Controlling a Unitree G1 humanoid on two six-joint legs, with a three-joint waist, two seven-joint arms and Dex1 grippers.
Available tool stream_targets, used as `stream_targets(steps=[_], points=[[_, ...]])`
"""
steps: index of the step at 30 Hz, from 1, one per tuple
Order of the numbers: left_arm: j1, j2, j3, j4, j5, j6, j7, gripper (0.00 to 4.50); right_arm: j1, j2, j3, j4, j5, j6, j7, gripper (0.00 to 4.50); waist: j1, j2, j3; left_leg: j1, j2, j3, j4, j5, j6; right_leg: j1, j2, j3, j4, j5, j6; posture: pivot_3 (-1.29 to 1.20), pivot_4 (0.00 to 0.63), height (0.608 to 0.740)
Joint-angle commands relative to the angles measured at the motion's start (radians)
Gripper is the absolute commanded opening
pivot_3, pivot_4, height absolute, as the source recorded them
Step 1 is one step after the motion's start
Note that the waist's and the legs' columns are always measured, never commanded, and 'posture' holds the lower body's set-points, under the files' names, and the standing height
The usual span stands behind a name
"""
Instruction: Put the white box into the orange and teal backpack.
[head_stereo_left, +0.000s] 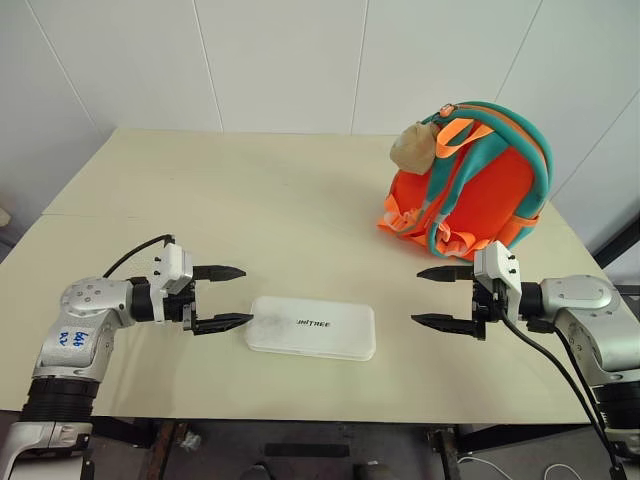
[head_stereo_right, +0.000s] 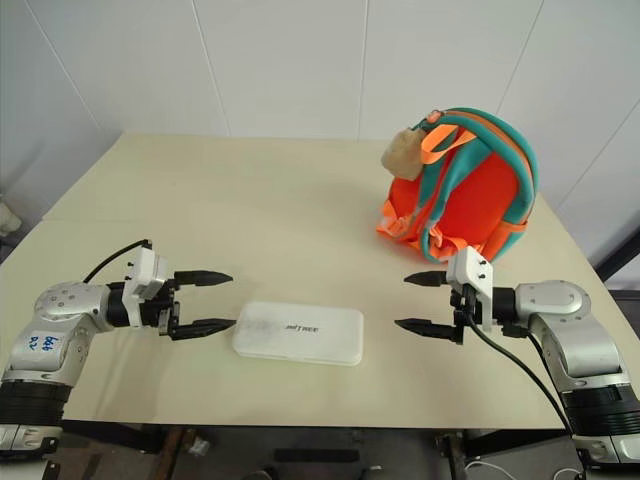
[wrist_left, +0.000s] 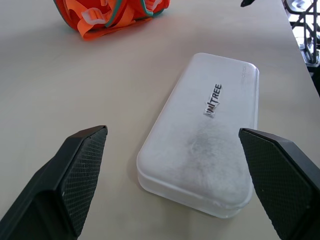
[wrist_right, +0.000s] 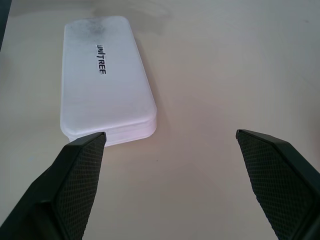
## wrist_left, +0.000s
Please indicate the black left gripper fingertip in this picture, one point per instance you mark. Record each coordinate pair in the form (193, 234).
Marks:
(246, 2)

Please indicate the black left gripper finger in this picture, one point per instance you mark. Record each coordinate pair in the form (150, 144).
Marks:
(280, 180)
(62, 185)

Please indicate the frosted white plastic case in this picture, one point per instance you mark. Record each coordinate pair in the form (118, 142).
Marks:
(205, 140)

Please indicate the black metal frame structure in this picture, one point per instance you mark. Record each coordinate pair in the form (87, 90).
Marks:
(305, 27)

